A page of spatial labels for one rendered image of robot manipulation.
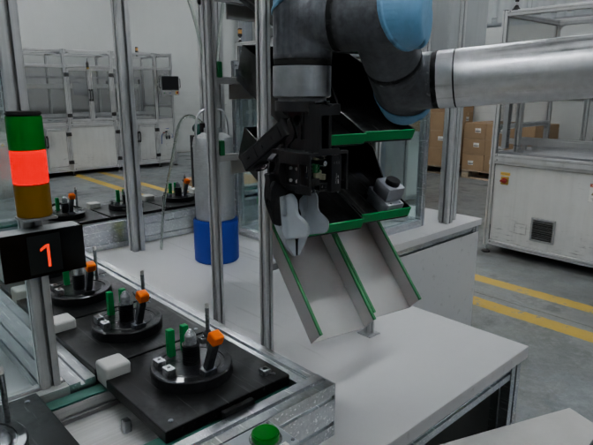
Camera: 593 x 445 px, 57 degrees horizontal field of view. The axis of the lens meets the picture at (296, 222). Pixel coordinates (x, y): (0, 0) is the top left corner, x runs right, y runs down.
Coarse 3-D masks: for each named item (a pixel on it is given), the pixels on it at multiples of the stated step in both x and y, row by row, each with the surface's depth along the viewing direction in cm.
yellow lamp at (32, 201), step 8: (48, 184) 81; (16, 192) 80; (24, 192) 79; (32, 192) 79; (40, 192) 80; (48, 192) 81; (16, 200) 80; (24, 200) 79; (32, 200) 80; (40, 200) 80; (48, 200) 82; (16, 208) 81; (24, 208) 80; (32, 208) 80; (40, 208) 80; (48, 208) 82; (24, 216) 80; (32, 216) 80; (40, 216) 81
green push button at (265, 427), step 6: (258, 426) 78; (264, 426) 78; (270, 426) 78; (252, 432) 78; (258, 432) 77; (264, 432) 77; (270, 432) 77; (276, 432) 77; (252, 438) 76; (258, 438) 76; (264, 438) 76; (270, 438) 76; (276, 438) 76; (258, 444) 76; (264, 444) 76; (270, 444) 76
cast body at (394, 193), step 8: (392, 176) 111; (376, 184) 111; (384, 184) 109; (392, 184) 109; (400, 184) 111; (368, 192) 116; (376, 192) 111; (384, 192) 109; (392, 192) 109; (400, 192) 110; (368, 200) 114; (376, 200) 112; (384, 200) 110; (392, 200) 111; (400, 200) 111; (376, 208) 112; (384, 208) 110; (392, 208) 110
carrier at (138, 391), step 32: (160, 352) 101; (192, 352) 91; (224, 352) 97; (128, 384) 90; (160, 384) 88; (192, 384) 87; (224, 384) 90; (256, 384) 90; (288, 384) 93; (160, 416) 81; (192, 416) 81
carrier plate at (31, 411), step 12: (36, 396) 86; (0, 408) 83; (12, 408) 83; (24, 408) 83; (36, 408) 83; (48, 408) 83; (24, 420) 80; (36, 420) 80; (48, 420) 80; (36, 432) 78; (48, 432) 78; (60, 432) 78; (36, 444) 75; (48, 444) 75; (60, 444) 75; (72, 444) 75
